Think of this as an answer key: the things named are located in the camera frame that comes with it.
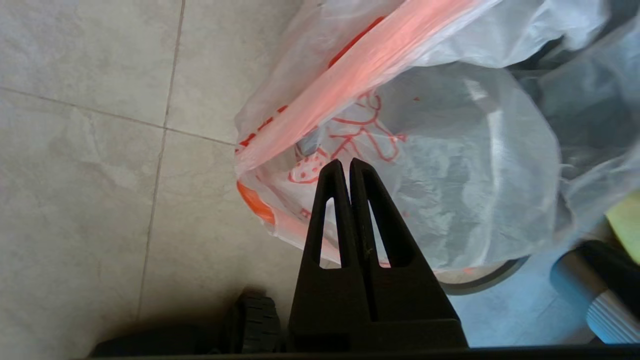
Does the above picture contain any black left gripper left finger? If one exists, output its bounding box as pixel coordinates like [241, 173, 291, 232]
[287, 159, 372, 353]

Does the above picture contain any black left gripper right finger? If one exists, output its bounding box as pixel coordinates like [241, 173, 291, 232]
[349, 157, 468, 351]

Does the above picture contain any black round trash bin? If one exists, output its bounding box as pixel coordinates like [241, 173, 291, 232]
[435, 255, 532, 296]

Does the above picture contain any yellow fabric bag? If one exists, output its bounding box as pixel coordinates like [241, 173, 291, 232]
[605, 192, 640, 265]

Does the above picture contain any grey ribbed round object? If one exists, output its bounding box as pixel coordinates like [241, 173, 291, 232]
[550, 240, 640, 345]

